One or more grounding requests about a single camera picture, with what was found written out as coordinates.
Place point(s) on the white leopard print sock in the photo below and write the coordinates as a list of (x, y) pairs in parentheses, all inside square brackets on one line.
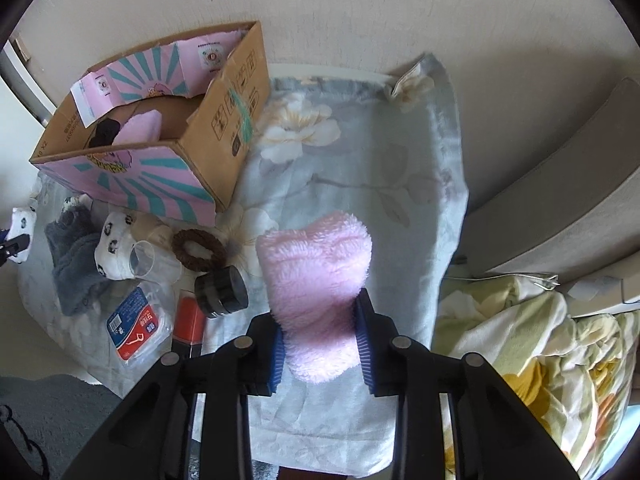
[(21, 233)]

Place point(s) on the light blue floral cloth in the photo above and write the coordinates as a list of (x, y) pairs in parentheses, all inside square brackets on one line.
[(327, 145)]

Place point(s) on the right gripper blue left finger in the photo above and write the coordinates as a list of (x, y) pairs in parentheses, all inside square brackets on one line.
[(148, 436)]

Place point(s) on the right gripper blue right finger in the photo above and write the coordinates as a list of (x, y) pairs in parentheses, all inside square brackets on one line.
[(495, 435)]

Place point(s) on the brown hair scrunchie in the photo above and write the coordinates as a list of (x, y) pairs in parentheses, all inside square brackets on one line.
[(198, 250)]

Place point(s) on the blue red plastic packet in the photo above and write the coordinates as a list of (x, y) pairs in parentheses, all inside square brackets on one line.
[(139, 324)]

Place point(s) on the pink teal cardboard box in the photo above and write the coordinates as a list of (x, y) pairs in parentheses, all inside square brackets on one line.
[(163, 128)]

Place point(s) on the grey headboard cushion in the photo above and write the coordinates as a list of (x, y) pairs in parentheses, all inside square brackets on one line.
[(574, 213)]

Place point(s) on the white panda print sock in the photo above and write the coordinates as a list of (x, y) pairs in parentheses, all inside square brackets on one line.
[(112, 255)]

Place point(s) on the black round jar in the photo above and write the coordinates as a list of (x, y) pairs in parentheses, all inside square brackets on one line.
[(221, 292)]

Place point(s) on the red black tube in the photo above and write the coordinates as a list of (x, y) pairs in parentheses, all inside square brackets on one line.
[(189, 325)]

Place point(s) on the floral yellow green bedding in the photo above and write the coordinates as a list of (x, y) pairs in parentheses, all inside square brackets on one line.
[(574, 374)]

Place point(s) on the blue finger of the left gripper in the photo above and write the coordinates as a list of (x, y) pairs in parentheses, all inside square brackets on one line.
[(13, 247)]

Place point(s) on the clear plastic cup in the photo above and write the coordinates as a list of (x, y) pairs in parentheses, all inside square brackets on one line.
[(152, 263)]

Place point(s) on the pink fluffy sock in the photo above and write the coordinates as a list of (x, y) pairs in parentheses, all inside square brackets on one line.
[(142, 128), (313, 276)]

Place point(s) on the grey fluffy sock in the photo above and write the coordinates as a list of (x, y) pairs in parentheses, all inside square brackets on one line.
[(72, 239)]

